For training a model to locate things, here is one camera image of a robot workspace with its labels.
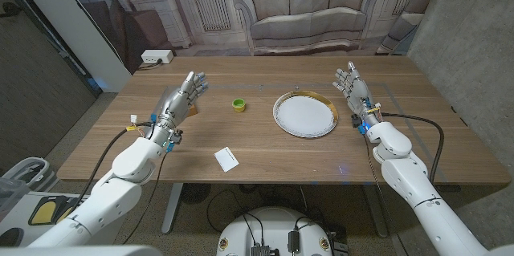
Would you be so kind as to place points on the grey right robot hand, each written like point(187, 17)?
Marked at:
point(358, 91)

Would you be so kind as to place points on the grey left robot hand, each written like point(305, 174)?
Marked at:
point(174, 107)

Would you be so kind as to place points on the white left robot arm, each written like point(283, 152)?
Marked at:
point(120, 192)

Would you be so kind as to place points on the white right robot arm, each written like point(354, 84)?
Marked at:
point(409, 180)

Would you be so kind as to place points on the gold-rimmed white paper plate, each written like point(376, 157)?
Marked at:
point(305, 115)

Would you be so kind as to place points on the small green cup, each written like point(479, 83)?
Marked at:
point(238, 105)

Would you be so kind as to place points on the white card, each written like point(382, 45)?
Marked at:
point(226, 159)

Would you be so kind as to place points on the white power strip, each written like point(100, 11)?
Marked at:
point(156, 56)

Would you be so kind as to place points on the black round floor base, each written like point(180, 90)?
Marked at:
point(195, 192)

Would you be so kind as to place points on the grey table leg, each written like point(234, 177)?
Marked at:
point(377, 216)
point(172, 212)

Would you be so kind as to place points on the printed sofa room backdrop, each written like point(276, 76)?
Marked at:
point(281, 7)

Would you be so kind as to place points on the yellow black foot pedal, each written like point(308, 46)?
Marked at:
point(66, 214)
point(43, 212)

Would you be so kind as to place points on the white robot torso base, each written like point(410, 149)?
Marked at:
point(273, 228)

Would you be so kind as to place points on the black adapter box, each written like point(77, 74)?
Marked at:
point(293, 242)

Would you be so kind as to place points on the clear plastic box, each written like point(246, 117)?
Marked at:
point(10, 196)

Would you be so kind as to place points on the white floor board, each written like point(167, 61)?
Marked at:
point(20, 216)

